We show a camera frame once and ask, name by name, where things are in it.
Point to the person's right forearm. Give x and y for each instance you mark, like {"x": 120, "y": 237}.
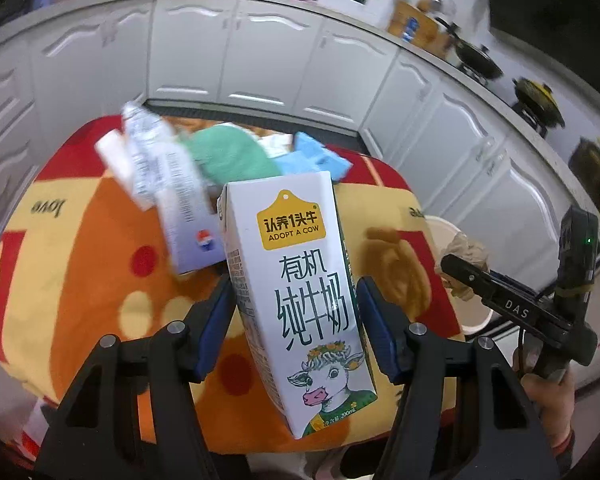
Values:
{"x": 566, "y": 452}

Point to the clear plastic Pepsi bottle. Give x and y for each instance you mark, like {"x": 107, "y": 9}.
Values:
{"x": 147, "y": 145}

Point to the purple and white box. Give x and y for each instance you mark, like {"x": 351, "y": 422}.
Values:
{"x": 190, "y": 230}

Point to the dark kettle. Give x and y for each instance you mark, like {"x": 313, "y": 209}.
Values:
{"x": 592, "y": 170}

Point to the white milk carton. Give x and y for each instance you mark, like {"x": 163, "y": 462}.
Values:
{"x": 300, "y": 280}

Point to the black range hood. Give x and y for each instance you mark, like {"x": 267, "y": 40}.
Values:
{"x": 550, "y": 10}

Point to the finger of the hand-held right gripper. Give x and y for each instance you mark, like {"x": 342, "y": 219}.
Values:
{"x": 480, "y": 282}

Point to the white round bin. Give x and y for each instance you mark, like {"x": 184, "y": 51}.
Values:
{"x": 437, "y": 232}

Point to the black wok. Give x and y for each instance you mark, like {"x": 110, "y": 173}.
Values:
{"x": 472, "y": 55}

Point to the white paper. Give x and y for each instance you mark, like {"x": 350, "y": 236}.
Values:
{"x": 117, "y": 157}

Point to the dark ribbed floor mat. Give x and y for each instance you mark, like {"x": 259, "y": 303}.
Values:
{"x": 260, "y": 120}

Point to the red orange printed blanket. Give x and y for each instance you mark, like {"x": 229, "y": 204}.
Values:
{"x": 80, "y": 250}

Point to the white kitchen cabinets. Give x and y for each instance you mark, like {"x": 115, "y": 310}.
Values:
{"x": 260, "y": 55}

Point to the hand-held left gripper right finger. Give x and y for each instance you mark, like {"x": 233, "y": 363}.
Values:
{"x": 376, "y": 332}

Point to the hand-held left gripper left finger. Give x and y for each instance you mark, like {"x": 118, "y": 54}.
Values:
{"x": 215, "y": 332}

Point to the person's right hand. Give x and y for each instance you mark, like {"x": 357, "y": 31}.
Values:
{"x": 552, "y": 405}

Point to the yellow and black pot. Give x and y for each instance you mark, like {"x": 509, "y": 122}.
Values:
{"x": 537, "y": 100}

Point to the brown paper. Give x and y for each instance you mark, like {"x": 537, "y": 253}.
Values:
{"x": 462, "y": 250}

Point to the green cloth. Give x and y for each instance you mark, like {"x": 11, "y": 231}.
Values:
{"x": 230, "y": 157}

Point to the blue packet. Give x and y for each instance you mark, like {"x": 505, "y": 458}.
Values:
{"x": 315, "y": 157}

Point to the white patterned packet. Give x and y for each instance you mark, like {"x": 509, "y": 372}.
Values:
{"x": 275, "y": 144}

